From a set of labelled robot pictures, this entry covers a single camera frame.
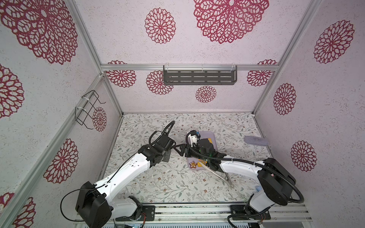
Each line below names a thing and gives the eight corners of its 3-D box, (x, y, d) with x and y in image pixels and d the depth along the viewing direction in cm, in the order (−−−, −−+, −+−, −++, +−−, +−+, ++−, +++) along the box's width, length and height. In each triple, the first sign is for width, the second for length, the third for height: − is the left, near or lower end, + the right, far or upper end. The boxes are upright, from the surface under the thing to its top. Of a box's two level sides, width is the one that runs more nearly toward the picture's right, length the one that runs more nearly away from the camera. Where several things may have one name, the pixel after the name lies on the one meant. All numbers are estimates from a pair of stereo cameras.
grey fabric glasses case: (244, 144, 104) (246, 141, 101) (243, 138, 107) (245, 135, 104) (266, 146, 102) (269, 144, 100) (265, 140, 106) (267, 137, 103)
